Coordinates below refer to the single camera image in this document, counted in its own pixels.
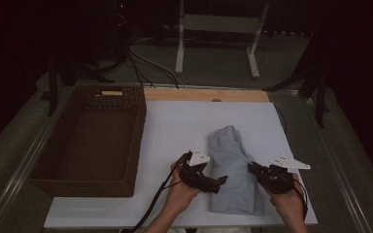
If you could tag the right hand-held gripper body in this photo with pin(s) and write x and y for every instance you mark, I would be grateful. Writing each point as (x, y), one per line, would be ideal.
(277, 179)

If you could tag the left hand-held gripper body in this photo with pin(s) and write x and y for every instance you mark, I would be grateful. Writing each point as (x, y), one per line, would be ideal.
(194, 179)

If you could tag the light blue knitted sweater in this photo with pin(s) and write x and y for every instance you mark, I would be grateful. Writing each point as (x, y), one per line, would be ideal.
(233, 181)

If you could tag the brown woven basket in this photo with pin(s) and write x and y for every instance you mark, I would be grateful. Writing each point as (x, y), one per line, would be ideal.
(94, 145)

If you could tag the person's left hand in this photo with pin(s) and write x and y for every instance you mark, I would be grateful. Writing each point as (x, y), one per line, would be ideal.
(181, 197)

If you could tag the person's right hand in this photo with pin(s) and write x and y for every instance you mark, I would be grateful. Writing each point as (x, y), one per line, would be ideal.
(288, 204)

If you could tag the wooden board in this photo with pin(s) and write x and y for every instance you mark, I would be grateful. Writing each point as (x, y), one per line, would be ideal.
(207, 94)

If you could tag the white table mat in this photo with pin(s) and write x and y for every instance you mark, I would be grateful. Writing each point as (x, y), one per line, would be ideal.
(110, 210)

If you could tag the black tripod stand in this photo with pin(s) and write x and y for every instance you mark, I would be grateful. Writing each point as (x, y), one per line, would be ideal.
(319, 93)
(53, 84)

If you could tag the white metal stand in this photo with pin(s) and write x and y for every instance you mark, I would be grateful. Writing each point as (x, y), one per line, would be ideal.
(220, 24)

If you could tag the aluminium rail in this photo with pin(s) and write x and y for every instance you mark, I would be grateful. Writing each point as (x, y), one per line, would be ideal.
(16, 181)
(343, 181)

